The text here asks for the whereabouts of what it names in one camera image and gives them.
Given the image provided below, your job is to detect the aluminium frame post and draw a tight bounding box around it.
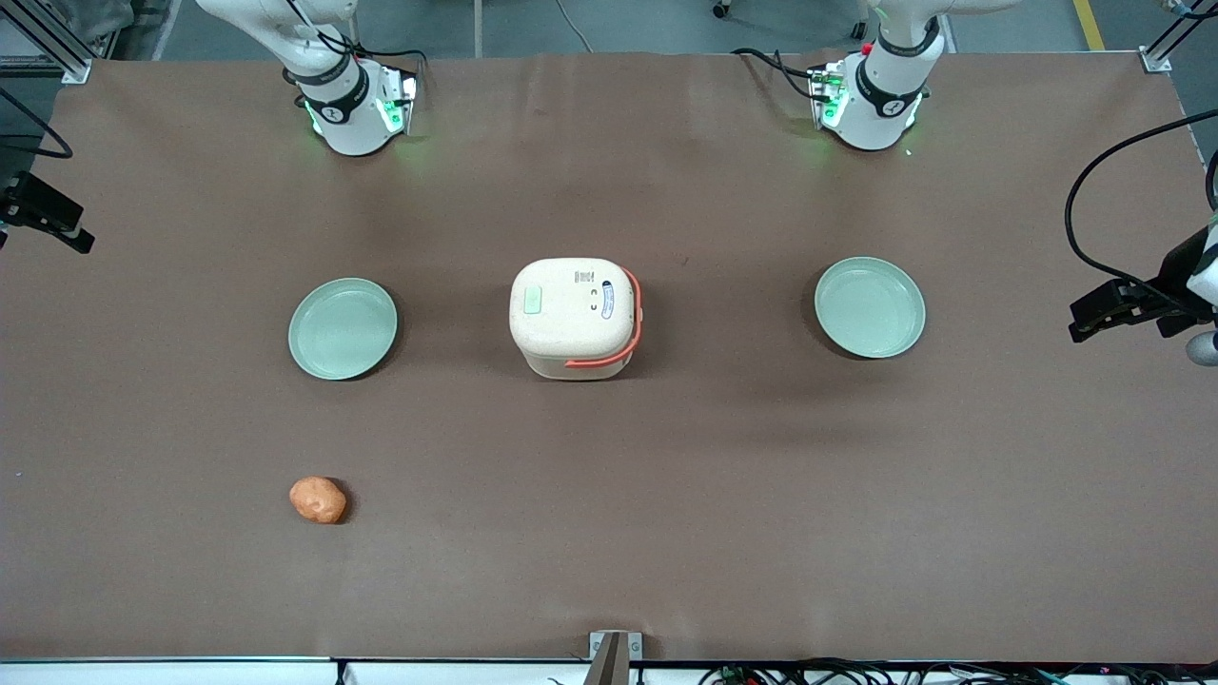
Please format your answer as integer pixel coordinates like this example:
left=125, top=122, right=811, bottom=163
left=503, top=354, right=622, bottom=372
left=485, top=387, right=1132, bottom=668
left=1140, top=0, right=1218, bottom=74
left=0, top=0, right=93, bottom=85

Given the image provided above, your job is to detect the pale green round plate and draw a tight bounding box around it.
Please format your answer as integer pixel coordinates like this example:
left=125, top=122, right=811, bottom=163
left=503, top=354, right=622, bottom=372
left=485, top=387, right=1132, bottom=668
left=287, top=277, right=400, bottom=382
left=814, top=256, right=927, bottom=360

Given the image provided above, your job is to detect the black arm base cable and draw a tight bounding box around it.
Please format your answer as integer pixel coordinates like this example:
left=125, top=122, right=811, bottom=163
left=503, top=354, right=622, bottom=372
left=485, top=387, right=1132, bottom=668
left=730, top=46, right=821, bottom=104
left=354, top=38, right=430, bottom=77

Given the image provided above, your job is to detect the grey metal mount bracket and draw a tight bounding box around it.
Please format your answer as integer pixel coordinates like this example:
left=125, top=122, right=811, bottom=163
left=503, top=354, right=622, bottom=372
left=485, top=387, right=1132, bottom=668
left=582, top=630, right=645, bottom=685

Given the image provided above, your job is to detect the cream rice cooker orange handle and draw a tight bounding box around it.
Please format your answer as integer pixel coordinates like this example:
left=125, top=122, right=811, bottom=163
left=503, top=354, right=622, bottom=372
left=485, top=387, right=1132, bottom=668
left=508, top=257, right=643, bottom=382

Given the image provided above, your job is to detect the black cable bundle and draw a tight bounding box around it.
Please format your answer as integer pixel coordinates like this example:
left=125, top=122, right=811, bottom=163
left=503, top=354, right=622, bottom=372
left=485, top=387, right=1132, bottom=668
left=697, top=656, right=1218, bottom=685

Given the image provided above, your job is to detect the black looping cable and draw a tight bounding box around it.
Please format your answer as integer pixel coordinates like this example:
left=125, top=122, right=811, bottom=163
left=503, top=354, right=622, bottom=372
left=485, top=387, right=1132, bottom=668
left=1064, top=108, right=1218, bottom=290
left=0, top=86, right=75, bottom=161

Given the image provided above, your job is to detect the orange potato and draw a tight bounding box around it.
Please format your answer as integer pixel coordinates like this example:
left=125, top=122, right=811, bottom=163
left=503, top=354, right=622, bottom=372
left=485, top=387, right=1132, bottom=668
left=288, top=476, right=348, bottom=525

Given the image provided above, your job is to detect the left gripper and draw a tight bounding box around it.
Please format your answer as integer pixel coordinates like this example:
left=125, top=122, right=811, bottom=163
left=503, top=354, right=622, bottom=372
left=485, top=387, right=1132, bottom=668
left=1068, top=221, right=1218, bottom=344

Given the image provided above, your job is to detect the brown table cover mat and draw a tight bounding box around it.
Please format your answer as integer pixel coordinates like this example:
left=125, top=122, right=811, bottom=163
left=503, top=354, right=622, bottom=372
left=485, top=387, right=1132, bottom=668
left=0, top=50, right=1218, bottom=665

